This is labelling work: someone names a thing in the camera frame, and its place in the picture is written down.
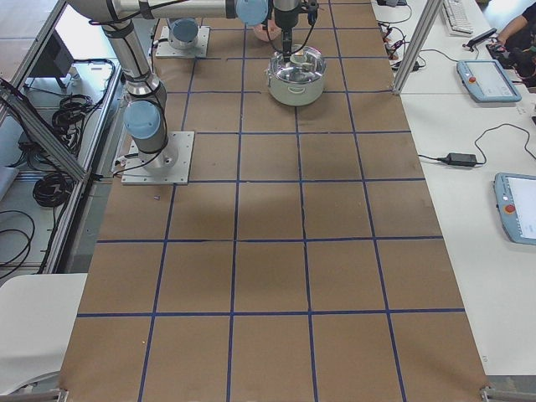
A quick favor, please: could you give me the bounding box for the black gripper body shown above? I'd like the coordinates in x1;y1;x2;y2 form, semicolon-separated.
274;8;300;30

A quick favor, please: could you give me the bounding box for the aluminium frame post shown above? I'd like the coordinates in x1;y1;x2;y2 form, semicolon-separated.
392;0;442;95

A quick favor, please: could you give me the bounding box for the pale green electric pot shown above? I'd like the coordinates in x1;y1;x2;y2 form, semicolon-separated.
265;68;326;106

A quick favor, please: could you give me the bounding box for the white keyboard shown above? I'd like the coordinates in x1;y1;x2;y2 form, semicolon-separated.
441;0;473;37

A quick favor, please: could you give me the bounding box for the pink bowl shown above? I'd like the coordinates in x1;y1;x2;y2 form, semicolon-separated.
253;20;281;42

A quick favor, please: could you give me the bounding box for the black power adapter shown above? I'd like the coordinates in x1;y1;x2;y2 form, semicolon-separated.
438;152;478;168

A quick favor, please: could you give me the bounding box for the blue teach pendant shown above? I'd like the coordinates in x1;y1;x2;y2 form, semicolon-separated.
456;59;522;103
493;173;535;245

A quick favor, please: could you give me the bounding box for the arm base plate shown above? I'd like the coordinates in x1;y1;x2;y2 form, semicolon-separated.
156;26;210;59
121;131;195;185

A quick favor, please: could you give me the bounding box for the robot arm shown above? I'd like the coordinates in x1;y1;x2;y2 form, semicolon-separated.
69;1;271;130
162;1;316;63

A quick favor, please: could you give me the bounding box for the glass pot lid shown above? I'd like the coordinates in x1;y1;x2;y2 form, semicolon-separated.
268;44;327;85

